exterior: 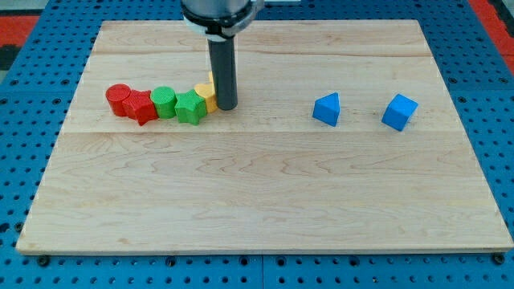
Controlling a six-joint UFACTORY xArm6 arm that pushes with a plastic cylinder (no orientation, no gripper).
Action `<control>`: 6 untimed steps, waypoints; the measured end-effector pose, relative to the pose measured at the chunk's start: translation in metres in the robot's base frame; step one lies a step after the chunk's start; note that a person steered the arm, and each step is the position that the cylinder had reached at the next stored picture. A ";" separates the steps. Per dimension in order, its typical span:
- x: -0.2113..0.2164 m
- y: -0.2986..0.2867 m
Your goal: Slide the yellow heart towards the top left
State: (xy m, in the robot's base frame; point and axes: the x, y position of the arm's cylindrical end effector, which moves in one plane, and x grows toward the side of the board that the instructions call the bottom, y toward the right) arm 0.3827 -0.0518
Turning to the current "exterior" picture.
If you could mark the yellow heart block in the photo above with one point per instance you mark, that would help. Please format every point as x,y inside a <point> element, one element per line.
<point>207,92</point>

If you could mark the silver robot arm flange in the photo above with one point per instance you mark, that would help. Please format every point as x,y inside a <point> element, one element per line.
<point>219,20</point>

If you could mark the green star block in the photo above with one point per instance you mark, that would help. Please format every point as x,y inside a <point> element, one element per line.
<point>190,107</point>

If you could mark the blue triangular prism block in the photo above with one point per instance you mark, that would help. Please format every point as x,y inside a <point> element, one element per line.
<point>327,109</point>

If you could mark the yellow block behind rod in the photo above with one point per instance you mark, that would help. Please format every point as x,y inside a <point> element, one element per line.
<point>211,77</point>

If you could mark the light wooden board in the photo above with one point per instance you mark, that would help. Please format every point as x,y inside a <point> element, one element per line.
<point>266,177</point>

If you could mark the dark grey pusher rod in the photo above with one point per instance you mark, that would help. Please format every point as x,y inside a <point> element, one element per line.
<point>222,60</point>

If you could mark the green cylinder block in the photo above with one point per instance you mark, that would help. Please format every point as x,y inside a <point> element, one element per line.
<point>164,100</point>

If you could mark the red star block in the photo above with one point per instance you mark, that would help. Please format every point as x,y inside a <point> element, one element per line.
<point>139,107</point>

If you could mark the red cylinder block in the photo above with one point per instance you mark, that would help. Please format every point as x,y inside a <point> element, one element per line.
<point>115,95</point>

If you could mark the blue cube block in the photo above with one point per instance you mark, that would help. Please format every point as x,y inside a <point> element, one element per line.
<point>399,111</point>

